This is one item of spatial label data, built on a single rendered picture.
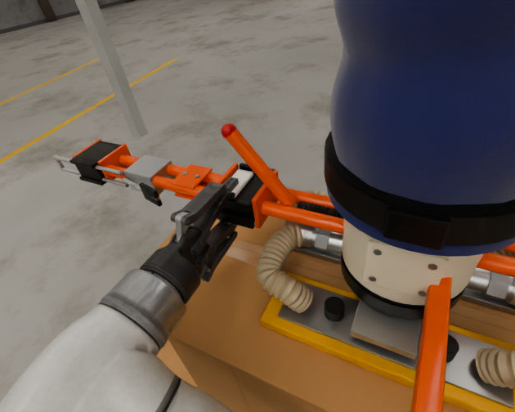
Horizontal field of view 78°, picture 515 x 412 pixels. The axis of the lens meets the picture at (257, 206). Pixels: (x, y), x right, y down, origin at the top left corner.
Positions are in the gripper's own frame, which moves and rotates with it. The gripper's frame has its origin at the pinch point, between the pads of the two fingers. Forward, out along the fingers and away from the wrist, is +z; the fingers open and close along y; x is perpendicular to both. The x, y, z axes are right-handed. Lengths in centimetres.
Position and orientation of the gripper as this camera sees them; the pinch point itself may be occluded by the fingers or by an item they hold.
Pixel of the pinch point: (238, 193)
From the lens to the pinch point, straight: 53.7
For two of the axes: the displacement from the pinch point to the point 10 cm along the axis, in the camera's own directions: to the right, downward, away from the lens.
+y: 1.2, 7.5, 6.5
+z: 4.5, -6.2, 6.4
